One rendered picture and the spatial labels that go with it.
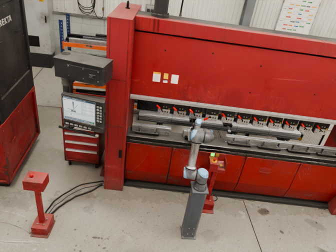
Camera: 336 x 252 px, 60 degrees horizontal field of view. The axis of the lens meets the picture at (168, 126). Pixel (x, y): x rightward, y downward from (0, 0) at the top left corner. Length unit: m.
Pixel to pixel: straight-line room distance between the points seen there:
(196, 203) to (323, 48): 2.15
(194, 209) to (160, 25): 2.02
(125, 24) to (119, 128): 1.21
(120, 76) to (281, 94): 1.88
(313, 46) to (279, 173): 1.69
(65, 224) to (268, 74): 2.95
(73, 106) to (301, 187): 3.19
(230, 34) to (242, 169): 1.79
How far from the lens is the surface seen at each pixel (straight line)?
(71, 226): 3.81
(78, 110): 3.03
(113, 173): 3.97
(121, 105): 3.36
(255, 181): 4.23
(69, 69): 2.91
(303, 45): 3.51
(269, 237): 4.14
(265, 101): 3.67
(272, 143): 4.04
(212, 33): 3.23
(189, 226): 3.58
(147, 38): 3.25
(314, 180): 4.49
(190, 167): 3.06
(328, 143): 5.07
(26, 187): 3.30
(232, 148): 3.81
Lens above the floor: 2.96
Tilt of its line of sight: 32 degrees down
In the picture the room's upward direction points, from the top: 9 degrees clockwise
